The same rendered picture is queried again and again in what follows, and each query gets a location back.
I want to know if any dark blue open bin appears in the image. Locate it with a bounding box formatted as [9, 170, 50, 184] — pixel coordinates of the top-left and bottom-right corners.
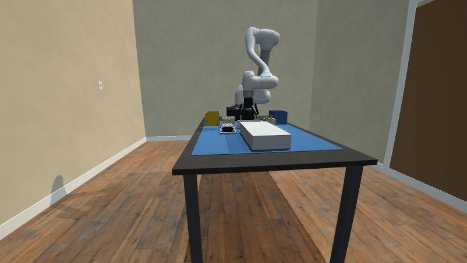
[269, 111, 288, 125]

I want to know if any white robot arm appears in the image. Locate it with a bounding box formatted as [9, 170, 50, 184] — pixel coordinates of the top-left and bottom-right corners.
[231, 27, 280, 110]

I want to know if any yellow open-top bin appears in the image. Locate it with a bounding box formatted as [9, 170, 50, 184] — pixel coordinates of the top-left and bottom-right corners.
[205, 111, 220, 126]

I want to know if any blue flat mat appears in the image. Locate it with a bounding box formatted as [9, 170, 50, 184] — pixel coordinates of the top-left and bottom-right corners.
[191, 120, 344, 156]

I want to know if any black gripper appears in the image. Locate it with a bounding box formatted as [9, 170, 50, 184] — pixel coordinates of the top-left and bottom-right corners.
[238, 98, 259, 120]

